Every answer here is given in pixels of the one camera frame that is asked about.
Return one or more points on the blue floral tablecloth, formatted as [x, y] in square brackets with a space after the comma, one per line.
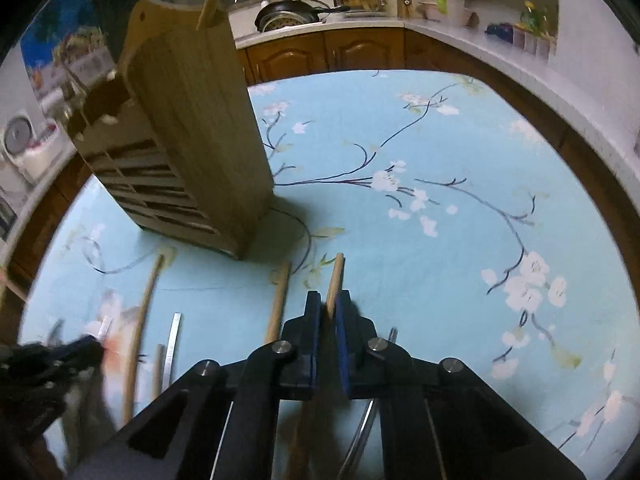
[461, 227]

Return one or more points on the metal chopstick flat silver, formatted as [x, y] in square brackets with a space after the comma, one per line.
[170, 351]

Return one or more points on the white rice cooker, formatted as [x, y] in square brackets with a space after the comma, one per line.
[31, 149]

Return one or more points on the small metal spoon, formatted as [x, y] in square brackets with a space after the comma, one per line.
[362, 434]

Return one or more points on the beach fruit wall poster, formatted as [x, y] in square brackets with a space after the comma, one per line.
[65, 45]

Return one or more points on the black frying pan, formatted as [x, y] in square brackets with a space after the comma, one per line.
[297, 11]

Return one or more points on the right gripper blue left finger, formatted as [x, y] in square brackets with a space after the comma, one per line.
[299, 377]

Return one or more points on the short wooden chopstick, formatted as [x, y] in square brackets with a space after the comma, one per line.
[157, 372]

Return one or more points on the wooden utensil holder box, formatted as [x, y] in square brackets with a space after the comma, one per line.
[173, 136]

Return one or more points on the green drink bottle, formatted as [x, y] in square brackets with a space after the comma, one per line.
[531, 19]

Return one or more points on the long curved wooden chopstick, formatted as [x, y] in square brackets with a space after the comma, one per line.
[130, 384]

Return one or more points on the wooden chopstick beside gripper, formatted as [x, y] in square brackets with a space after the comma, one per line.
[278, 303]

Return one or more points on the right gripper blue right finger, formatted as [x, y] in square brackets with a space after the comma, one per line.
[359, 369]

